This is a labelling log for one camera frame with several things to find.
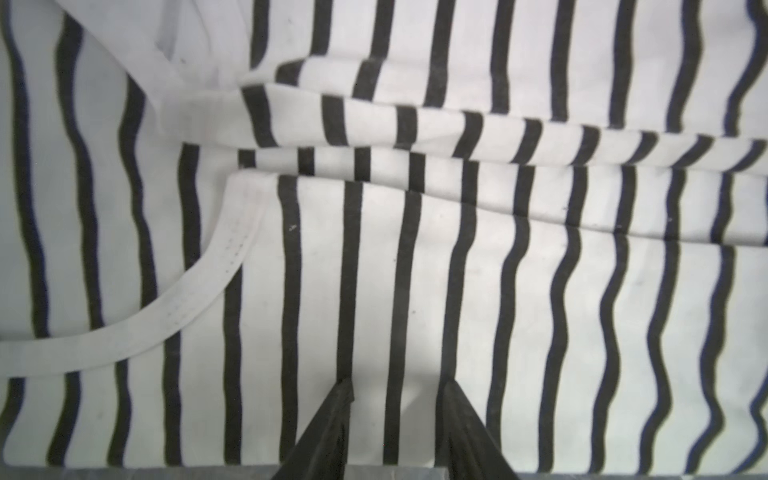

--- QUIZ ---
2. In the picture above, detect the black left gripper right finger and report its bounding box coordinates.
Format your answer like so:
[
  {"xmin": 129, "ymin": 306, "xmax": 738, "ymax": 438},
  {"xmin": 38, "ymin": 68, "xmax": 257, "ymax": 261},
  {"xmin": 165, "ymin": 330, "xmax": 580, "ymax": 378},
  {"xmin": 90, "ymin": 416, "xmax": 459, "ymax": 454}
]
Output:
[{"xmin": 440, "ymin": 380, "xmax": 519, "ymax": 480}]

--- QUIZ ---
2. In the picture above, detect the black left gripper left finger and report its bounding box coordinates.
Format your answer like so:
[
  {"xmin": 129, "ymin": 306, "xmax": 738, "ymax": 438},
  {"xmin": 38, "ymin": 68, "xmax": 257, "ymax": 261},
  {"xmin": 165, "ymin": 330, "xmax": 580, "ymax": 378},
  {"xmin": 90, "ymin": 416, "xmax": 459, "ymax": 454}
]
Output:
[{"xmin": 272, "ymin": 378, "xmax": 355, "ymax": 480}]

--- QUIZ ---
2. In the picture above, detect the black white striped tank top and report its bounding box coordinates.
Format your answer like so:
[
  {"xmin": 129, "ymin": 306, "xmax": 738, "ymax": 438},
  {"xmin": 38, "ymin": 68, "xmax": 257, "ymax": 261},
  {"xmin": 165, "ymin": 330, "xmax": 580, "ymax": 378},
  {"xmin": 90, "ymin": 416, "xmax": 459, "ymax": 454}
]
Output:
[{"xmin": 1, "ymin": 1, "xmax": 767, "ymax": 476}]

